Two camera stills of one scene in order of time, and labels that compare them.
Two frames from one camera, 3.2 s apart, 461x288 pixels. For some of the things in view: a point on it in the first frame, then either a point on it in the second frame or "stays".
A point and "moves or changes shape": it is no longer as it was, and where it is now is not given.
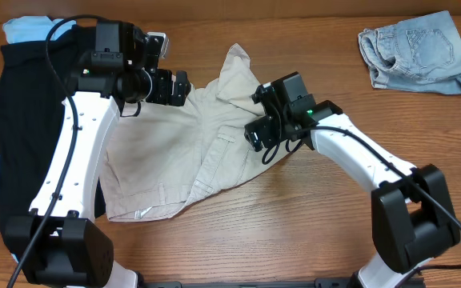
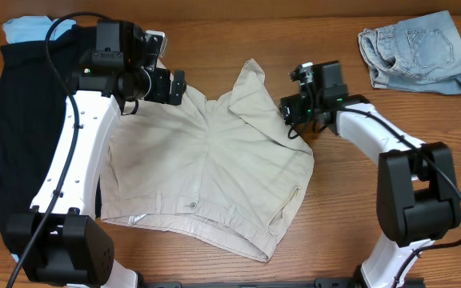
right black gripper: (258, 138) → (293, 111)
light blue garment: (24, 30) stays
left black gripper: (173, 89) stays
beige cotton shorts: (160, 158) moves or changes shape
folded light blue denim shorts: (423, 54) stays
